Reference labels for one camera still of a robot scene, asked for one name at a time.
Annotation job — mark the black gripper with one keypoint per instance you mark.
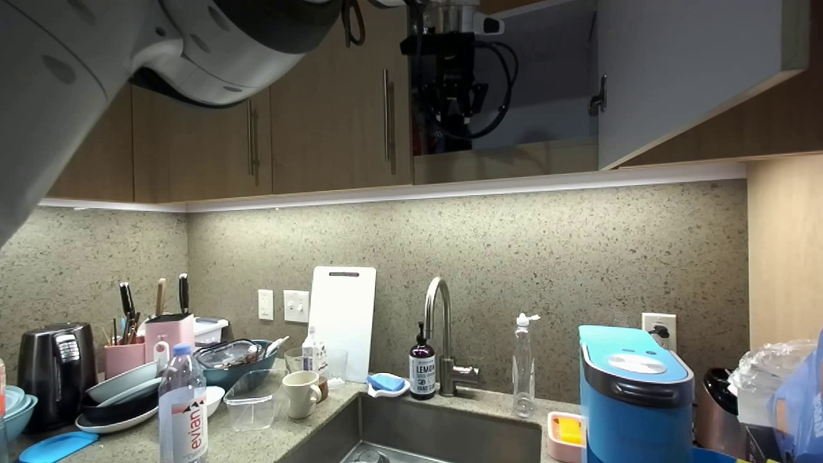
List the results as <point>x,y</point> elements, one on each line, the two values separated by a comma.
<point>441,69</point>

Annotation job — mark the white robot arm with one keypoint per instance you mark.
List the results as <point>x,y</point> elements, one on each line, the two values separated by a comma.
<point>86,52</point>

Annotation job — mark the wood cabinet door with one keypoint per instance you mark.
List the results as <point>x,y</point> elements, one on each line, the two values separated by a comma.
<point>196,156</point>
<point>342,131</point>
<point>93,163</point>

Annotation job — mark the dark cabinet door hinge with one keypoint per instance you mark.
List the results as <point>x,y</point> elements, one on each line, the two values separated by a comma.
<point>597,97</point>

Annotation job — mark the under-cabinet light strip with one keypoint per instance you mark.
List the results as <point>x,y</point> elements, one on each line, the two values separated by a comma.
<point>258,201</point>

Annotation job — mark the dark soap pump bottle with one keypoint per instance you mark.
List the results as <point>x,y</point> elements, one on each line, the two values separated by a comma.
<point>423,370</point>

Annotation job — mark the grey open cabinet door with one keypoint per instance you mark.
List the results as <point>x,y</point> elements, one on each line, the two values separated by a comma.
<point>685,69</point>

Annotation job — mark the clear spray bottle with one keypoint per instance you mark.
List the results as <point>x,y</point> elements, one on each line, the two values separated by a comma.
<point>523,370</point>

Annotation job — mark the small clear white-capped bottle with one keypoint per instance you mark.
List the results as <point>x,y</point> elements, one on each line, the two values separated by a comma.
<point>311,356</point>

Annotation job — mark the water bottle with blue cap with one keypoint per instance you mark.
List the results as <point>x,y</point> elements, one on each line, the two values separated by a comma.
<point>183,414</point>

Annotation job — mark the white cutting board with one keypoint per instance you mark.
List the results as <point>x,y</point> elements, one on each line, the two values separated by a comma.
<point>342,317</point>

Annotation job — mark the steel gooseneck faucet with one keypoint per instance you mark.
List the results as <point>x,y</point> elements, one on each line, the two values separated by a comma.
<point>444,343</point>

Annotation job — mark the white sponge dish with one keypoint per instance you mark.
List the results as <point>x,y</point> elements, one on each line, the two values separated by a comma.
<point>388,394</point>

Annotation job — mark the white outlet with plug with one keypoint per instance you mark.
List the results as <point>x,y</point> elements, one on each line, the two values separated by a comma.
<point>658,330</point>

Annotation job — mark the stainless steel sink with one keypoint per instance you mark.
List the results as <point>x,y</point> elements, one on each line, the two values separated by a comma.
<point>428,428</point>

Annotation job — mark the cream ceramic mug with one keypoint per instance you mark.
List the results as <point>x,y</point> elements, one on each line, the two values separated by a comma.
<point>298,398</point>

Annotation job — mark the white plastic box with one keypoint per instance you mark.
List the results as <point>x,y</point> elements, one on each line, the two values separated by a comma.
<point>208,327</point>

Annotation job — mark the teal dish bin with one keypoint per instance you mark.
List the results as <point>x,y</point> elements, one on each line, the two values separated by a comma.
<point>246,372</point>

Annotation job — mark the black food container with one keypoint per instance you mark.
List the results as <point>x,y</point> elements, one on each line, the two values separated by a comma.
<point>226,353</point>

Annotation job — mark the flat yellow sponge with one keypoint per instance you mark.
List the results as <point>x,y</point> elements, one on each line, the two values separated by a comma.
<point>572,428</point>

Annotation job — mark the blue coffee maker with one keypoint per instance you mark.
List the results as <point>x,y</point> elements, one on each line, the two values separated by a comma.
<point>632,402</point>

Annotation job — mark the pink knife block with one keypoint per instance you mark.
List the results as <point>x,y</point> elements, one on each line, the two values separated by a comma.
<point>171,336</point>

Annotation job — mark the pink sponge tray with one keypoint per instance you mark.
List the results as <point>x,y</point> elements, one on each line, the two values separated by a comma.
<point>561,452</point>

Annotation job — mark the clear food container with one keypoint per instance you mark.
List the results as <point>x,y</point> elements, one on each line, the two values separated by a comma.
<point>249,414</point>

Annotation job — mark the pink utensil cup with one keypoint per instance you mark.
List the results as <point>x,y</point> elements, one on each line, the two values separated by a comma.
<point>124,356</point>

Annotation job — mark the clear plastic bag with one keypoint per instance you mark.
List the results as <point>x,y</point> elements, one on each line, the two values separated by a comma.
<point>766,378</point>

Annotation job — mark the grey bowl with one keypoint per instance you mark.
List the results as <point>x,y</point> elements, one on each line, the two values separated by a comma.
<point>124,385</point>

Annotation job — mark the black plate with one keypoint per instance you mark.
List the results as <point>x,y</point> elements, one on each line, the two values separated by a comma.
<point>118,410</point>

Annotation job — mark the black toaster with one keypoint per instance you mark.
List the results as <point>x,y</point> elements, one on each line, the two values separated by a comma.
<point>55,370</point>

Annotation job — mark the blue printed bag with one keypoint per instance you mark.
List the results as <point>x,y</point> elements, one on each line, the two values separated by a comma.
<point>799,414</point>

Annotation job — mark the blue plastic lid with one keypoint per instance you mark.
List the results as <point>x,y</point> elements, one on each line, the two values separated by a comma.
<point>55,448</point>

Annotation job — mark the teal bowl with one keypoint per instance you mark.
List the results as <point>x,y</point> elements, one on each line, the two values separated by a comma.
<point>16,414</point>

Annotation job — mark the white light switch plate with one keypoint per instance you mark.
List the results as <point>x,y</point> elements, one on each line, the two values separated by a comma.
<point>297,307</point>

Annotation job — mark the white duplex wall outlet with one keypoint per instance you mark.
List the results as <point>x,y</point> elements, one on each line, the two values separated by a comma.
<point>266,306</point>

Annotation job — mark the wood wall cabinet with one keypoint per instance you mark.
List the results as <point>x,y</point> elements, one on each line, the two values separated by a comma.
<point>753,111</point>

